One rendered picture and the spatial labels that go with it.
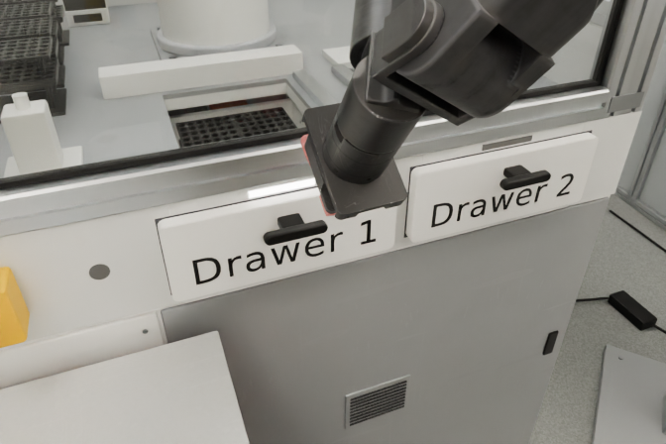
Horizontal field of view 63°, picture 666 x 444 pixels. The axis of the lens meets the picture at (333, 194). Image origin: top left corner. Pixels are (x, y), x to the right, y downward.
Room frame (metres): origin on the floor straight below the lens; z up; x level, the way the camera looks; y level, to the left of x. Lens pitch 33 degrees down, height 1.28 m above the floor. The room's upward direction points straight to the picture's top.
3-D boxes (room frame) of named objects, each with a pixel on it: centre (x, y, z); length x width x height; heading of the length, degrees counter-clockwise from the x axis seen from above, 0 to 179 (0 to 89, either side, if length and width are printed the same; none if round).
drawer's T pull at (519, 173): (0.62, -0.25, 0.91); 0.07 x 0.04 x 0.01; 111
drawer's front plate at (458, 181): (0.65, -0.24, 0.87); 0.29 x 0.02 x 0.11; 111
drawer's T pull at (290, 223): (0.51, 0.05, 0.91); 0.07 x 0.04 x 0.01; 111
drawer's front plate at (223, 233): (0.53, 0.06, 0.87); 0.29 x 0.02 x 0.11; 111
